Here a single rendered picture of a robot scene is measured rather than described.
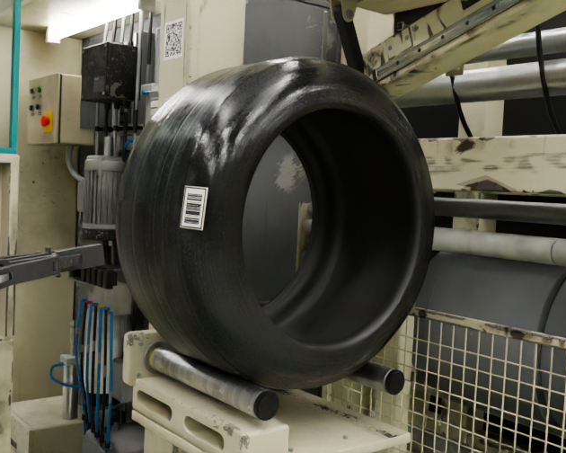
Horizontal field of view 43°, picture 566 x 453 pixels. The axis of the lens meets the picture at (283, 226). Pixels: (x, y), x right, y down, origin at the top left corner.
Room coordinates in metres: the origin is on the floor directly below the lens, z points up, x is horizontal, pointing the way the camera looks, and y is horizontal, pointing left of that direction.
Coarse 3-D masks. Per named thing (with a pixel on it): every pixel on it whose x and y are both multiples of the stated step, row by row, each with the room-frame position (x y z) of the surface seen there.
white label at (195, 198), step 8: (184, 192) 1.04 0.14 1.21; (192, 192) 1.03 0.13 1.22; (200, 192) 1.02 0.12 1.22; (184, 200) 1.03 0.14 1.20; (192, 200) 1.03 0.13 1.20; (200, 200) 1.02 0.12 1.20; (184, 208) 1.03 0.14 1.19; (192, 208) 1.02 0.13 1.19; (200, 208) 1.02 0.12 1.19; (184, 216) 1.03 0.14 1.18; (192, 216) 1.02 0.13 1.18; (200, 216) 1.02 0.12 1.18; (184, 224) 1.03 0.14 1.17; (192, 224) 1.02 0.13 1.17; (200, 224) 1.01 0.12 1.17
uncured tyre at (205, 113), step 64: (256, 64) 1.18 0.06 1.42; (320, 64) 1.18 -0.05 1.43; (192, 128) 1.08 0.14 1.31; (256, 128) 1.07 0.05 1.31; (320, 128) 1.47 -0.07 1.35; (384, 128) 1.23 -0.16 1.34; (128, 192) 1.16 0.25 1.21; (320, 192) 1.50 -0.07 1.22; (384, 192) 1.45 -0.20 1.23; (128, 256) 1.16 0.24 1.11; (192, 256) 1.04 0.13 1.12; (320, 256) 1.50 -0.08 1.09; (384, 256) 1.44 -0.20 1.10; (192, 320) 1.07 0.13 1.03; (256, 320) 1.08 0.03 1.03; (320, 320) 1.45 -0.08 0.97; (384, 320) 1.24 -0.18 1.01; (256, 384) 1.16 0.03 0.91; (320, 384) 1.20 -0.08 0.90
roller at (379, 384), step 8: (360, 368) 1.29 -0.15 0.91; (368, 368) 1.28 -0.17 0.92; (376, 368) 1.27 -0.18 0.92; (384, 368) 1.26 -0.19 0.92; (392, 368) 1.26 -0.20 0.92; (352, 376) 1.30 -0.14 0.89; (360, 376) 1.29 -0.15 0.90; (368, 376) 1.27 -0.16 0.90; (376, 376) 1.26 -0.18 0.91; (384, 376) 1.24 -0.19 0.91; (392, 376) 1.24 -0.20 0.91; (400, 376) 1.25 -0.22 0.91; (368, 384) 1.27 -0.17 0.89; (376, 384) 1.25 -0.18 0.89; (384, 384) 1.24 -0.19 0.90; (392, 384) 1.24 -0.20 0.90; (400, 384) 1.25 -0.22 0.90; (392, 392) 1.24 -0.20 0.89
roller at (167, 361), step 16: (160, 352) 1.31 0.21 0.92; (176, 352) 1.29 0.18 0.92; (160, 368) 1.29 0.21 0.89; (176, 368) 1.25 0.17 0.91; (192, 368) 1.22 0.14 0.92; (208, 368) 1.20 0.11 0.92; (192, 384) 1.21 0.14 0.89; (208, 384) 1.16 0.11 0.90; (224, 384) 1.14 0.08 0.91; (240, 384) 1.12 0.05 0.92; (224, 400) 1.13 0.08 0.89; (240, 400) 1.09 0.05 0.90; (256, 400) 1.06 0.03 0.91; (272, 400) 1.08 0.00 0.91; (256, 416) 1.07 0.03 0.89; (272, 416) 1.08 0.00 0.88
